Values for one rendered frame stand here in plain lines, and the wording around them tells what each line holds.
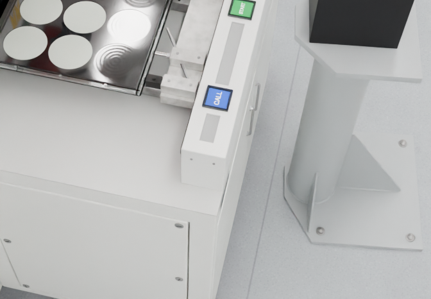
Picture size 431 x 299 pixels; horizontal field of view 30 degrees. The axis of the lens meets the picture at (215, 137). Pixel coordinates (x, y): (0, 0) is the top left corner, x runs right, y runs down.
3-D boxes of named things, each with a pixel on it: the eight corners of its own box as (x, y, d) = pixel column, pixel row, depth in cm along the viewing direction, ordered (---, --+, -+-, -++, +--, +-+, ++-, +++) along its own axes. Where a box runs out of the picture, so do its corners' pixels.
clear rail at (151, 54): (135, 97, 179) (134, 93, 178) (176, -23, 199) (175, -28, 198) (140, 97, 179) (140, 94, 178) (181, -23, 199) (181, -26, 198)
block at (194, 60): (169, 65, 185) (169, 57, 183) (172, 54, 187) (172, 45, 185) (203, 72, 185) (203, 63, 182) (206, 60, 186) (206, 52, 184)
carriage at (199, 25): (160, 102, 183) (160, 95, 181) (196, -12, 203) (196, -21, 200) (194, 110, 182) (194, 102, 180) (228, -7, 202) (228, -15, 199)
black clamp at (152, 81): (145, 86, 181) (145, 79, 179) (147, 79, 183) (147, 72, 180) (160, 89, 181) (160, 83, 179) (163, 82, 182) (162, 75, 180)
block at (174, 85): (160, 92, 181) (160, 85, 179) (164, 81, 183) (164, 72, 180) (195, 99, 180) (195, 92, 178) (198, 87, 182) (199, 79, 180)
